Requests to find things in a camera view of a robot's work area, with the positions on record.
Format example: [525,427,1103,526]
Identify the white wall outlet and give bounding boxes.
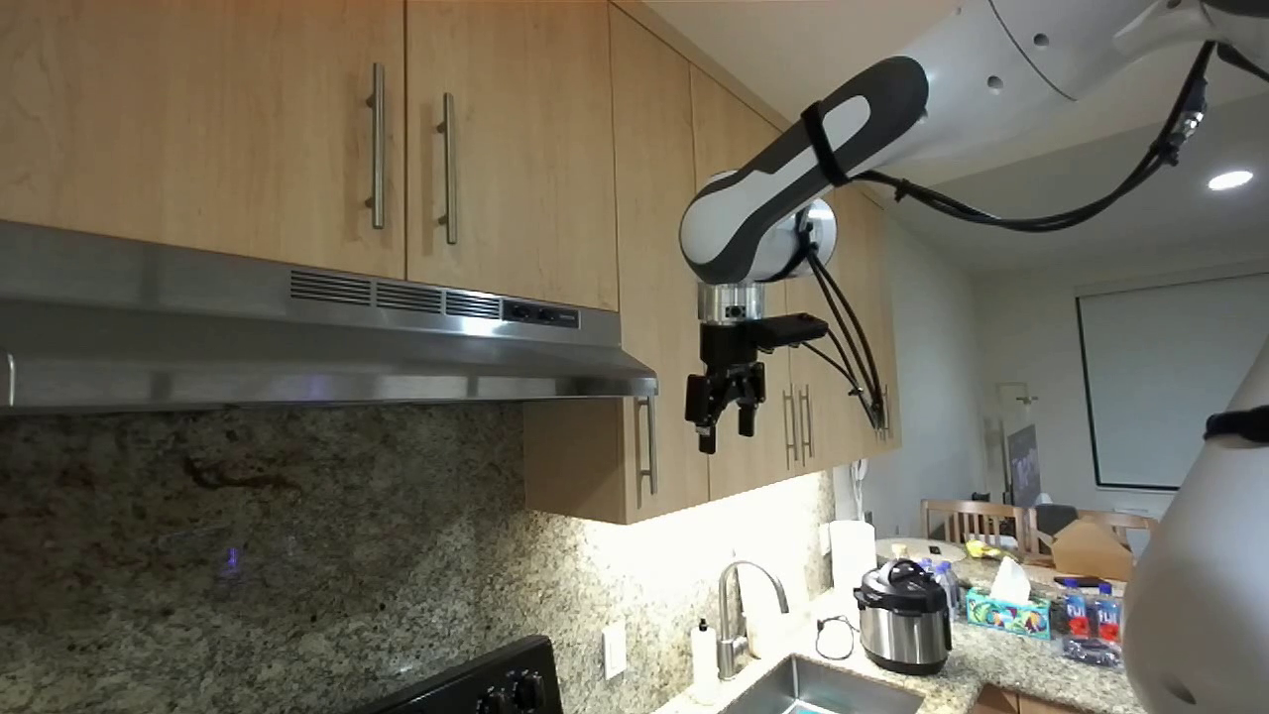
[603,621,626,682]

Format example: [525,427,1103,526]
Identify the tissue box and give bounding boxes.
[963,560,1050,639]

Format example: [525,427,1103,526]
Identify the white paper towel roll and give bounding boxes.
[831,518,876,585]

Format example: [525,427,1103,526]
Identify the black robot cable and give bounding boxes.
[791,35,1269,432]

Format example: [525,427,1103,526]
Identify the stainless steel sink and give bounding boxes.
[717,654,922,714]

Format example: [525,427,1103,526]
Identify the stainless steel range hood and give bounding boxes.
[0,218,659,413]

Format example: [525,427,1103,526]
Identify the ceiling recessed light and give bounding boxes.
[1205,165,1256,195]

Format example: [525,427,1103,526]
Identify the silver pressure cooker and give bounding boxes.
[853,560,952,675]

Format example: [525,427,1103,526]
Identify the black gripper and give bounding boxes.
[687,319,767,454]

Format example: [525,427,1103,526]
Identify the tall wooden wall cabinets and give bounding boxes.
[521,0,906,524]

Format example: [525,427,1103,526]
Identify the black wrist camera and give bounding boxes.
[703,312,831,352]

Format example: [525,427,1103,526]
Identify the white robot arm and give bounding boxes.
[677,0,1269,714]

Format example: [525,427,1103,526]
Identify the wooden chair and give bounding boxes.
[925,499,1033,550]

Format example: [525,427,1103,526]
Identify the white projector screen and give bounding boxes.
[1074,273,1269,490]

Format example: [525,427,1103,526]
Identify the wooden cabinet door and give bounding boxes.
[406,0,619,304]
[0,0,406,276]

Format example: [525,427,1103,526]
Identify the water bottle pack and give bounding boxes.
[1059,579,1122,667]

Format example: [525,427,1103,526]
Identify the chrome kitchen faucet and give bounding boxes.
[717,560,795,676]

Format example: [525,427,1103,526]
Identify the white soap bottle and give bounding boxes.
[689,618,717,686]

